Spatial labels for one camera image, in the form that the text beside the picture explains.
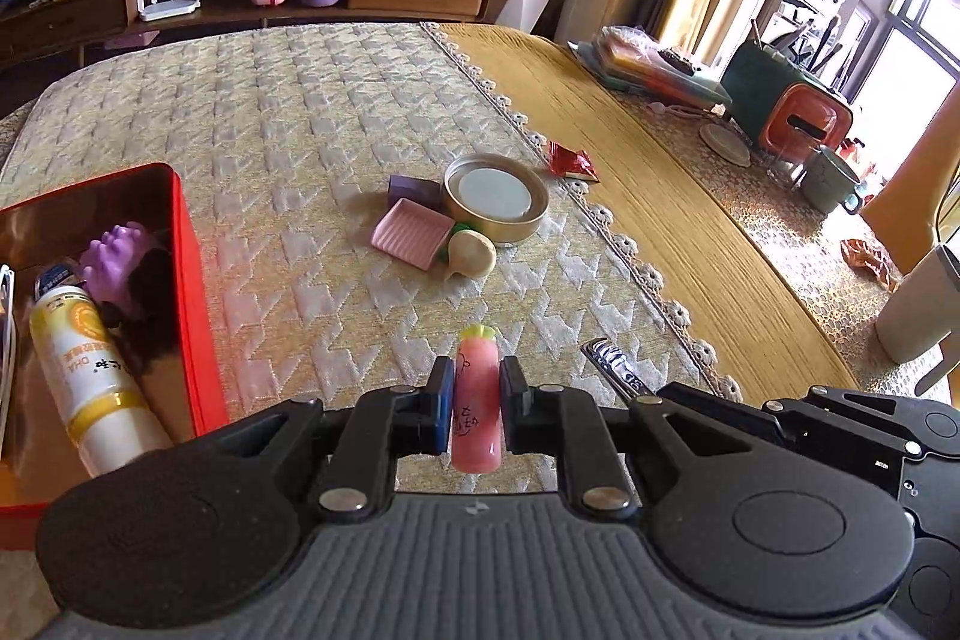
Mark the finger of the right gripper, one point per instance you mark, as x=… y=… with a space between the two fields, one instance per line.
x=720 y=407

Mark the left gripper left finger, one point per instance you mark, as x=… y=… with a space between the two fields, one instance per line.
x=362 y=445

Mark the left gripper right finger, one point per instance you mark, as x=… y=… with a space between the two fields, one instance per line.
x=566 y=424

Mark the pink tube with cap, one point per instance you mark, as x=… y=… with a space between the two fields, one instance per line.
x=476 y=408

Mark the silver nail clipper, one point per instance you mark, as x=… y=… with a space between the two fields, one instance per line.
x=617 y=368

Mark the beige round garlic toy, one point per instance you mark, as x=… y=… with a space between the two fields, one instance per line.
x=470 y=254

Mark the pink ribbed soap dish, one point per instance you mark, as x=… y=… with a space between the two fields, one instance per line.
x=412 y=233

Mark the purple rectangular block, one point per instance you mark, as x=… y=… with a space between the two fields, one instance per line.
x=425 y=193

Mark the white yellow lotion bottle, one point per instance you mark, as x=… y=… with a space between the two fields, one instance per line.
x=104 y=411

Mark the purple spiky monster toy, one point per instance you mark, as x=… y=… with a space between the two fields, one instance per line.
x=109 y=262

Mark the white framed sunglasses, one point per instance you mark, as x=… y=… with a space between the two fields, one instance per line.
x=8 y=343

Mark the green toy piece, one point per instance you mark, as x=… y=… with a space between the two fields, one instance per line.
x=443 y=254

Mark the cream quilted table mat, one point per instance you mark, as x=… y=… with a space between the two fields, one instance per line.
x=284 y=141

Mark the red snack packet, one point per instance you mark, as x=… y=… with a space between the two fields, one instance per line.
x=571 y=165

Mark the round white coaster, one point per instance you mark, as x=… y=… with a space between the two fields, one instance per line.
x=726 y=144

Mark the stack of colourful books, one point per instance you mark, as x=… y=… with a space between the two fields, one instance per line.
x=628 y=60

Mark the red metal storage box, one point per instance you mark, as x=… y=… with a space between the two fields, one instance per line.
x=168 y=347

